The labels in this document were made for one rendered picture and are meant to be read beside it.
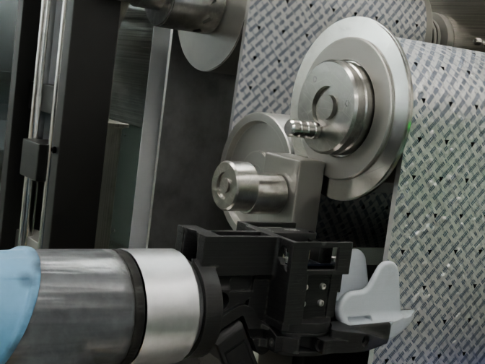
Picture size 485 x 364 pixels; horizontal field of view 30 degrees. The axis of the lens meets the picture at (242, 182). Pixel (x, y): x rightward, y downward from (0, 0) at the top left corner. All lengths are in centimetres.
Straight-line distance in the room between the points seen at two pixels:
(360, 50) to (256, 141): 17
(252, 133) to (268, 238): 25
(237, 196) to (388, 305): 14
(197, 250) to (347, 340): 13
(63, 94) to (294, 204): 29
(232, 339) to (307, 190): 17
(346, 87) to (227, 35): 24
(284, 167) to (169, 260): 20
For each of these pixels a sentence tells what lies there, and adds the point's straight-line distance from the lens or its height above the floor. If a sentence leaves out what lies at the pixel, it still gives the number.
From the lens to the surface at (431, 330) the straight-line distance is 76.
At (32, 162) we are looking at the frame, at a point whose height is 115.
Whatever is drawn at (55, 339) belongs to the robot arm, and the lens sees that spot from 53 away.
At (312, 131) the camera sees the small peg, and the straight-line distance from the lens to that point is 72.
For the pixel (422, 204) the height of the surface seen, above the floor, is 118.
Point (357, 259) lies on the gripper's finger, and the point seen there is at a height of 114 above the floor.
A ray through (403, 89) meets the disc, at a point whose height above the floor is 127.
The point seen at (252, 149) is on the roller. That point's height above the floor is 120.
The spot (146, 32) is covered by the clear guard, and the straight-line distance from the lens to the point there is 173.
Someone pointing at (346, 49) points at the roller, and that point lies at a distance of 74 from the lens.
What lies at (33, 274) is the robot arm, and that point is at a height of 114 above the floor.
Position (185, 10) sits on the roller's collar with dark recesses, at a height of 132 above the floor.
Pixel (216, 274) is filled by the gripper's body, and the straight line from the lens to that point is 59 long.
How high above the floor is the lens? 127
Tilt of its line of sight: 7 degrees down
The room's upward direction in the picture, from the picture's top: 7 degrees clockwise
